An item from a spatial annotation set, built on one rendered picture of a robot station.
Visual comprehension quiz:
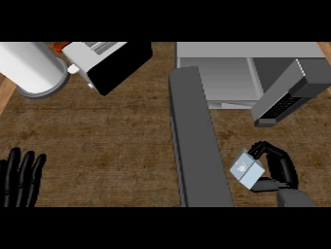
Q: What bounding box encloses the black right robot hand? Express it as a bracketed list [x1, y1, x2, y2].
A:
[249, 140, 302, 194]

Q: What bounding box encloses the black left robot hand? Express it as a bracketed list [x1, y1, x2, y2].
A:
[0, 147, 48, 208]

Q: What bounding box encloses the pale blue milk carton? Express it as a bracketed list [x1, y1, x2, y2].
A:
[229, 148, 266, 191]

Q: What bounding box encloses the dark grey microwave door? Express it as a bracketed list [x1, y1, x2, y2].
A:
[169, 66, 237, 208]

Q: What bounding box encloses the grey microwave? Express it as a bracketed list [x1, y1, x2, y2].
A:
[176, 42, 331, 128]

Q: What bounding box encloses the orange-red object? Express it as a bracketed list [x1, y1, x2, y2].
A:
[52, 42, 73, 53]

